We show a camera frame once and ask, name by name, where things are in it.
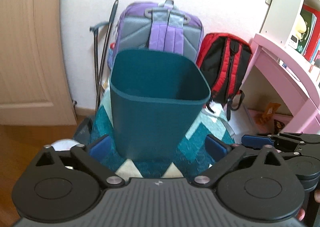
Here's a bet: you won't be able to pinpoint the teal plastic trash bin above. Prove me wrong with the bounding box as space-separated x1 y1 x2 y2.
110 49 210 161

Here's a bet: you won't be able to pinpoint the person's left hand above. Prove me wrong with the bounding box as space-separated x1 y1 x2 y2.
295 186 320 221

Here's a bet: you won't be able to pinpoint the orange snack bag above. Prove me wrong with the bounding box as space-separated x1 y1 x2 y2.
254 102 281 125

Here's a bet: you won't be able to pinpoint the pink desk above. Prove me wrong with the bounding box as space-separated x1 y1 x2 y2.
242 33 319 134

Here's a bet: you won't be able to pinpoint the white round stool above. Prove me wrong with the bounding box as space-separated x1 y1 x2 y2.
50 139 79 151

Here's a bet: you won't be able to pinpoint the teal white chevron blanket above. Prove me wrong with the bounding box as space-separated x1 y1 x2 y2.
89 90 234 180

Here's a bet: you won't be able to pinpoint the red black backpack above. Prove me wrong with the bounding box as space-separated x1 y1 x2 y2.
196 33 253 120

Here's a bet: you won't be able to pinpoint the beige wooden door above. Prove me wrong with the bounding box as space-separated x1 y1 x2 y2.
1 0 76 126

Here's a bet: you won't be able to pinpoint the white bookshelf with books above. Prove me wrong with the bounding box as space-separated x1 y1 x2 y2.
261 0 319 63

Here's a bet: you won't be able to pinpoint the dark walking sticks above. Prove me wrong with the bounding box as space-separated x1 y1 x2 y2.
89 0 119 112

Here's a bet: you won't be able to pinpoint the purple grey backpack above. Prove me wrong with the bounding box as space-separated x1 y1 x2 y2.
107 0 204 69

